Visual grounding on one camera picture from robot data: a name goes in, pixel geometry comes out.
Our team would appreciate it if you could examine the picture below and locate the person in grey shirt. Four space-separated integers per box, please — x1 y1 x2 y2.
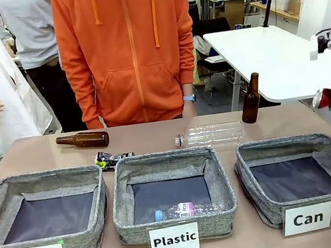
0 0 88 143

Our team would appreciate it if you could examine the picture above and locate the grey fabric basket labelled Bottle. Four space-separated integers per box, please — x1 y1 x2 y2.
0 162 116 248

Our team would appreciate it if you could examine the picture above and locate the blue-capped clear plastic bottle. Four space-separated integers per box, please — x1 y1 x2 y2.
152 195 229 223

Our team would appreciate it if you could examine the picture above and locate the grey fabric basket labelled Plastic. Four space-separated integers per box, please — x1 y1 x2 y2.
104 141 242 248

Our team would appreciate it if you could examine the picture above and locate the white Plastic label card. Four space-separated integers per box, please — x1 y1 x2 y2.
146 220 203 248

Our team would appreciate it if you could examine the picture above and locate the brown glass beer bottle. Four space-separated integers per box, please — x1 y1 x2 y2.
55 128 112 155
235 72 266 125

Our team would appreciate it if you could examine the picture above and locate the white table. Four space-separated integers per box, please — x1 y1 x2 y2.
201 14 331 115

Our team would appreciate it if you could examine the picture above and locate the light blue wristwatch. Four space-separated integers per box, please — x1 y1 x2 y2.
182 93 197 104

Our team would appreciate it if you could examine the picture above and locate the white Can label card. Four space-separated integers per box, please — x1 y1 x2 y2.
279 200 331 238

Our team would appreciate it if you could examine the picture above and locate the person in orange hoodie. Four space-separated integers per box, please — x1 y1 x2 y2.
49 0 208 135

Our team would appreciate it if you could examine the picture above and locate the person's left hand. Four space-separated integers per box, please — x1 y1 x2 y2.
180 99 198 119

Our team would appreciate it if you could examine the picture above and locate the wooden workbench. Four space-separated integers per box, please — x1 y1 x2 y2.
248 0 304 39

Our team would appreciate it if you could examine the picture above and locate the crushed black drink can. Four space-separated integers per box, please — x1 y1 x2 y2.
94 146 137 173

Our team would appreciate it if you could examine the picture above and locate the clear plastic bottle without label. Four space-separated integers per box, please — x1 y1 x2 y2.
171 118 247 152

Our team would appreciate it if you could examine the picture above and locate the black office chair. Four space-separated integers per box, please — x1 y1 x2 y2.
190 15 242 106

